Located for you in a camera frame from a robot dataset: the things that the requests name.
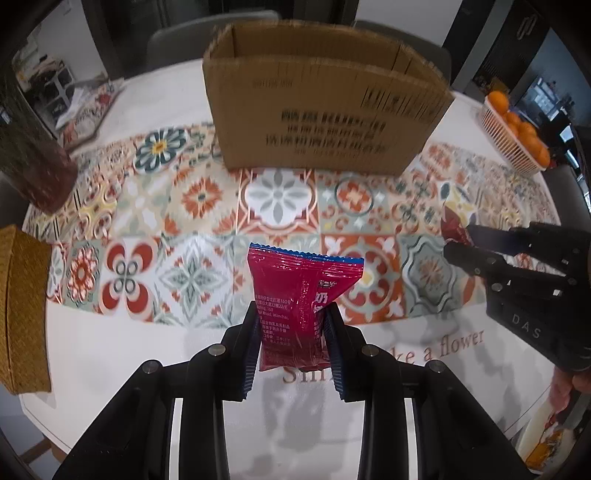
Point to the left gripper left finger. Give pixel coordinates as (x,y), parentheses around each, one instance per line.
(249,342)

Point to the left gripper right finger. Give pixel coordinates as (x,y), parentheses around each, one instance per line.
(340,351)

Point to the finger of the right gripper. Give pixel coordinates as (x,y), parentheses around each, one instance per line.
(478,262)
(538,240)

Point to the dark red small packet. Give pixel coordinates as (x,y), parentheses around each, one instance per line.
(452,228)

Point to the red snack packet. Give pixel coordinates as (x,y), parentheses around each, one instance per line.
(291,289)

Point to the person right hand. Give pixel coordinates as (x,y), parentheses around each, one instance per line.
(563,385)

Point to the white fruit basket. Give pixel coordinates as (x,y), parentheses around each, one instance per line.
(507,142)

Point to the orange fruits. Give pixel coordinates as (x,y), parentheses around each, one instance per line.
(526,132)

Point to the patterned table runner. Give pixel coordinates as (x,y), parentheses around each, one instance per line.
(158,228)

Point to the cardboard box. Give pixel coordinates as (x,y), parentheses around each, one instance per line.
(292,94)

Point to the woven yellow basket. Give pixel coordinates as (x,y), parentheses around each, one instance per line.
(24,272)

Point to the glass vase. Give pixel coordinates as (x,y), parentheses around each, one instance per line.
(34,163)

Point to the grey chair left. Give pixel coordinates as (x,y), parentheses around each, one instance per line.
(189,40)

